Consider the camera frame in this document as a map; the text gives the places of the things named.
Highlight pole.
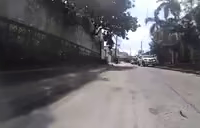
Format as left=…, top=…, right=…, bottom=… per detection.
left=114, top=34, right=119, bottom=64

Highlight grey concrete road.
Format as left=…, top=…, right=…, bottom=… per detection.
left=0, top=61, right=200, bottom=128

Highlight overhanging tree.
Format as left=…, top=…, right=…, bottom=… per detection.
left=61, top=0, right=141, bottom=50

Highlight white car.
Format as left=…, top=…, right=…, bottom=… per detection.
left=138, top=54, right=159, bottom=68

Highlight building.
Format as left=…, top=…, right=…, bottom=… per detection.
left=152, top=19, right=200, bottom=66

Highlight dark kerb strip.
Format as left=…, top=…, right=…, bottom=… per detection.
left=153, top=63, right=200, bottom=78

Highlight palm trees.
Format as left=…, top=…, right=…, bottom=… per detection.
left=144, top=0, right=200, bottom=38

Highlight long grey wall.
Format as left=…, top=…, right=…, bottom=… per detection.
left=0, top=0, right=104, bottom=72

